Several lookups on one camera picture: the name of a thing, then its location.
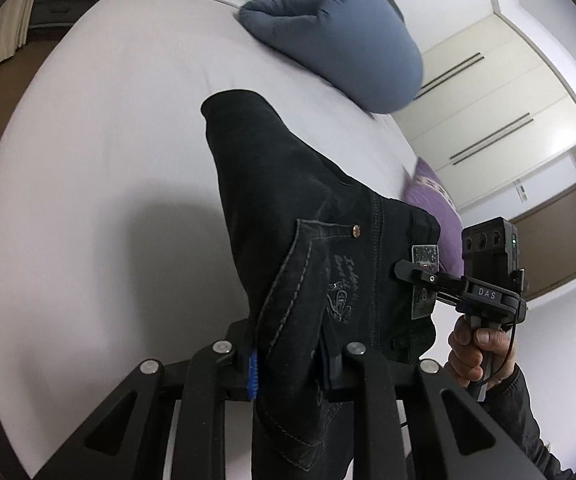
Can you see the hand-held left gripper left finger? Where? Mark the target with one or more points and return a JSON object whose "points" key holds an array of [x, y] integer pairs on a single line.
{"points": [[253, 375]]}

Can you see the black denim pants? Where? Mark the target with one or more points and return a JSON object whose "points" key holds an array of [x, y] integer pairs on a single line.
{"points": [[288, 220]]}

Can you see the blue pillow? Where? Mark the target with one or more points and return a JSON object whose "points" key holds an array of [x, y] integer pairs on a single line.
{"points": [[353, 40]]}

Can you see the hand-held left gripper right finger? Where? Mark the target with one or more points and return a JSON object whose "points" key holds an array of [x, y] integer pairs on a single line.
{"points": [[363, 380]]}

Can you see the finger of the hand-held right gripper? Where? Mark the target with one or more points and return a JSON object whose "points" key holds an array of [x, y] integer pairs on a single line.
{"points": [[425, 275]]}

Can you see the person's right hand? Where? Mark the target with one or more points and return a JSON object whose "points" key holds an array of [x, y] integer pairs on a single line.
{"points": [[468, 355]]}

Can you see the cream wardrobe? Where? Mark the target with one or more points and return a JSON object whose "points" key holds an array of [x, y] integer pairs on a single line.
{"points": [[488, 110]]}

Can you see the white bed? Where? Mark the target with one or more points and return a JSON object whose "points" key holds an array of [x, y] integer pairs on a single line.
{"points": [[118, 160]]}

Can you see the person's right forearm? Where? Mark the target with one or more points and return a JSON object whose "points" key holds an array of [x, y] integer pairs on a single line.
{"points": [[523, 420]]}

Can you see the wall switch panel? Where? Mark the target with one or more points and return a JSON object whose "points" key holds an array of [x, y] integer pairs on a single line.
{"points": [[522, 192]]}

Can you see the purple cushion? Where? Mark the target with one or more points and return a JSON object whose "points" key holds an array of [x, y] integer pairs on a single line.
{"points": [[440, 200]]}

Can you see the brown wooden door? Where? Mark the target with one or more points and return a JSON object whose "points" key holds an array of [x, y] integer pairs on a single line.
{"points": [[563, 240]]}

